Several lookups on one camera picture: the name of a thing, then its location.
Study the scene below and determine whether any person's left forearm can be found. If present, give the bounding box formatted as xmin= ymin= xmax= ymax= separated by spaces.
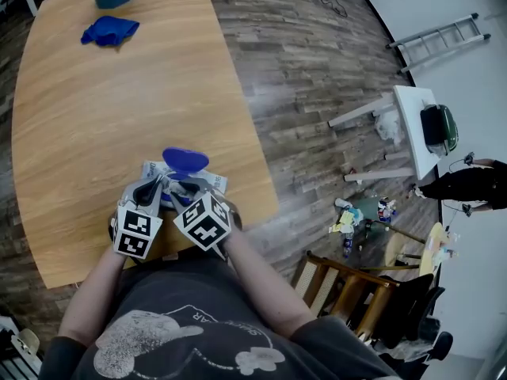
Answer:
xmin=57 ymin=245 xmax=128 ymax=348

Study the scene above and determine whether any grey metal ladder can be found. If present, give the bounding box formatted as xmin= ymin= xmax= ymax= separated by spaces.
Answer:
xmin=385 ymin=12 xmax=493 ymax=75

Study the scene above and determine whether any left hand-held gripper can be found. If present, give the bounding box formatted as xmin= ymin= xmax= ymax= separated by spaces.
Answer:
xmin=109 ymin=173 xmax=172 ymax=260

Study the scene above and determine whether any black cable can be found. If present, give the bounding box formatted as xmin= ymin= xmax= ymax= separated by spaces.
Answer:
xmin=318 ymin=0 xmax=349 ymax=18

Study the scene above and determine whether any black office chair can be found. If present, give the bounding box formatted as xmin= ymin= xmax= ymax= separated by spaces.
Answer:
xmin=372 ymin=272 xmax=455 ymax=374

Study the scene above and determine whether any wooden cane chair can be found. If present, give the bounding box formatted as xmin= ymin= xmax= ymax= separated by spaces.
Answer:
xmin=291 ymin=250 xmax=402 ymax=340

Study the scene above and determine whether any blue cloth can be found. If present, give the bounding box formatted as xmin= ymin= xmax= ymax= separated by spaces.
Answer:
xmin=80 ymin=15 xmax=141 ymax=48

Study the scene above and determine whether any round wooden table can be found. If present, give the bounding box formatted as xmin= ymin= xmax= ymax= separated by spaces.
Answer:
xmin=384 ymin=221 xmax=461 ymax=279

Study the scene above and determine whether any person's dark grey printed t-shirt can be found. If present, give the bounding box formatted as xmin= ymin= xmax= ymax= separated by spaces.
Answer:
xmin=38 ymin=247 xmax=402 ymax=380

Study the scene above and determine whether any person's right forearm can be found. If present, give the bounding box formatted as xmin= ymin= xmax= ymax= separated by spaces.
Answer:
xmin=222 ymin=227 xmax=318 ymax=340

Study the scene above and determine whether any clear plastic bag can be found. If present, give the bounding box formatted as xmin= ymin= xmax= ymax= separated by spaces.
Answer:
xmin=373 ymin=110 xmax=404 ymax=143

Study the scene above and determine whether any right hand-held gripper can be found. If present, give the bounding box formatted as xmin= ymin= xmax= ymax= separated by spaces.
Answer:
xmin=169 ymin=179 xmax=243 ymax=261

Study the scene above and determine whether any pile of litter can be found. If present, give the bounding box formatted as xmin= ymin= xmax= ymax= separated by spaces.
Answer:
xmin=327 ymin=196 xmax=398 ymax=259

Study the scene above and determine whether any white table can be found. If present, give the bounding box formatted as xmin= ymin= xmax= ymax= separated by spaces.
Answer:
xmin=327 ymin=85 xmax=443 ymax=184

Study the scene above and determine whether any white wet wipe pack blue lid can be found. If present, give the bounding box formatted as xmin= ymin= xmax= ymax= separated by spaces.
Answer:
xmin=141 ymin=146 xmax=229 ymax=210

